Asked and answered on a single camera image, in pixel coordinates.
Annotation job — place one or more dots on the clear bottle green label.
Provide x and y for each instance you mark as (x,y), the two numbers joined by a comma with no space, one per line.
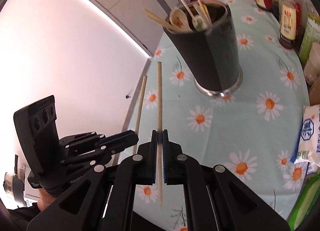
(310,36)

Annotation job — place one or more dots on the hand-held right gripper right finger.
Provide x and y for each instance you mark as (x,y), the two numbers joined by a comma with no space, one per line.
(164,156)

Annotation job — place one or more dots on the person's left forearm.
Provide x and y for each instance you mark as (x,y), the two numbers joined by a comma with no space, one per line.
(22,221)

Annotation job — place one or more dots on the black cylindrical utensil holder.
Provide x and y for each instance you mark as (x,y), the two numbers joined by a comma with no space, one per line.
(212,58)

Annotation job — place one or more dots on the plain cream spoon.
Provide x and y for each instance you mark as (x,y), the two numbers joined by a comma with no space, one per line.
(183,2)

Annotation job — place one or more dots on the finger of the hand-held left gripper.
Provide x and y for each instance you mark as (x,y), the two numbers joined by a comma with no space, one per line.
(125,144)
(120,136)

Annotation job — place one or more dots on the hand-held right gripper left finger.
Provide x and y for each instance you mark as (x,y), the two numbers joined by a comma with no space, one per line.
(156,156)

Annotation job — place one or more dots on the person's left hand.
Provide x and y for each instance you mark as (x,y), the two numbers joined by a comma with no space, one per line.
(46,201)

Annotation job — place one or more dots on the metal pot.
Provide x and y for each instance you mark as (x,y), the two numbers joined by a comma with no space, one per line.
(9,183)

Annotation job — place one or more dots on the green sugar bag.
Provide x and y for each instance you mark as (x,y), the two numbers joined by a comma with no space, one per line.
(307,203)

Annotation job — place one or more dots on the soy sauce bottle beige label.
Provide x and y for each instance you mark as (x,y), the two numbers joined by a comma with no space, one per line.
(290,21)

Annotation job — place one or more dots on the white and blue salt bag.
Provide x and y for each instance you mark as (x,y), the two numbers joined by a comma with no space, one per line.
(308,136)

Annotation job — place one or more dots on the daisy print blue tablecloth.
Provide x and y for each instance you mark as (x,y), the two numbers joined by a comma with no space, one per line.
(250,133)

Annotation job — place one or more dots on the white plastic jar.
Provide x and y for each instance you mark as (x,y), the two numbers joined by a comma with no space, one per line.
(313,66)

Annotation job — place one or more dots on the cream spoon brown animal print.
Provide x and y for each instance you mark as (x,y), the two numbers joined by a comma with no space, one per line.
(178,20)

